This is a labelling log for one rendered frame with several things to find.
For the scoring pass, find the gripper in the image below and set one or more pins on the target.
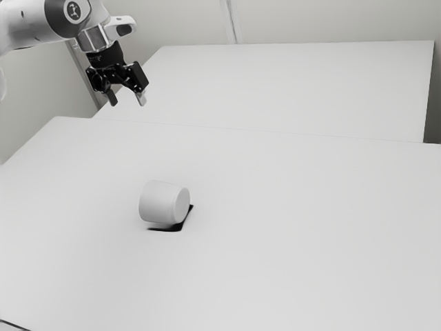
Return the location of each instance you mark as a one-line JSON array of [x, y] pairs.
[[105, 57]]

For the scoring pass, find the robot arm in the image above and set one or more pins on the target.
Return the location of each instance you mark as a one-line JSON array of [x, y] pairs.
[[31, 24]]

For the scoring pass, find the white mug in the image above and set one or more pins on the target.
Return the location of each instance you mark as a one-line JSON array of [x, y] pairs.
[[162, 204]]

